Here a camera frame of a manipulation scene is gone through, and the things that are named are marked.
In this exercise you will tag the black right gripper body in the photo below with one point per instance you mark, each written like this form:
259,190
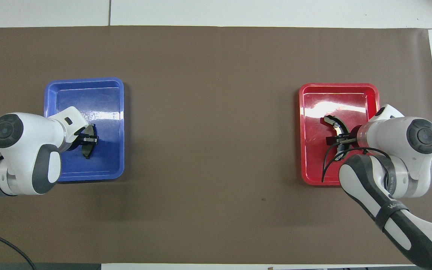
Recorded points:
353,140

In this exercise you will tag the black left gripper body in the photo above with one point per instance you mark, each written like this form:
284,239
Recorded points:
79,139

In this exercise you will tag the dark brake pad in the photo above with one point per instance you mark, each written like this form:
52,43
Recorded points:
87,152

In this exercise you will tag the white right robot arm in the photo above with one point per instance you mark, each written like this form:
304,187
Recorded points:
399,150

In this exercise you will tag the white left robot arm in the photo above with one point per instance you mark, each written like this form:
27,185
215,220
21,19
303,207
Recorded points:
24,150

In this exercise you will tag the red plastic tray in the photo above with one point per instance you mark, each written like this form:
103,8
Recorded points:
313,157

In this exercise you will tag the blue plastic tray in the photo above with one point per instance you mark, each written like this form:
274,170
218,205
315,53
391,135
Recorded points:
107,161

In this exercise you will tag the brown table mat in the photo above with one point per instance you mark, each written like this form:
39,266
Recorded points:
216,150

